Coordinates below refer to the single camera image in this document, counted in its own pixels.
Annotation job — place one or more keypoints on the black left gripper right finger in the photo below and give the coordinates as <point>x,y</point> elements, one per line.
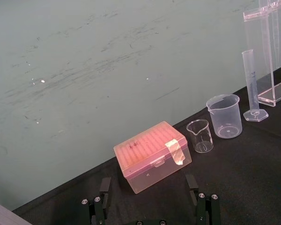
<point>204,206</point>

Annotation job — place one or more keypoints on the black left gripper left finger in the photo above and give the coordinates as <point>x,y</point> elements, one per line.
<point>100,201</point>

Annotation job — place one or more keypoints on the small clear glass beaker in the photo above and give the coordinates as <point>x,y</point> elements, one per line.
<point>200,136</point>

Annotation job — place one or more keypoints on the large translucent plastic beaker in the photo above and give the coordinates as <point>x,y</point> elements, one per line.
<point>224,117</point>

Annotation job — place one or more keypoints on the clear acrylic rack stand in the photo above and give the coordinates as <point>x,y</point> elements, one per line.
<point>269,58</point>

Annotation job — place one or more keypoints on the black table cloth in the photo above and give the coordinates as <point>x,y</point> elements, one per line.
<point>224,178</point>

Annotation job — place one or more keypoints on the strip of beige tape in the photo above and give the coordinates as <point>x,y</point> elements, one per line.
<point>175,151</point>

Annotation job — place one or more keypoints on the pink translucent pipette tip box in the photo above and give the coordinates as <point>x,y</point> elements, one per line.
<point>152,155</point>

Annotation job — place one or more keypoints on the clear plastic graduated cylinder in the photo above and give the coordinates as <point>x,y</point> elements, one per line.
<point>251,86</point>

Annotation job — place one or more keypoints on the pale grey camera housing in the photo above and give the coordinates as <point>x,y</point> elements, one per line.
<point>2,214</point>

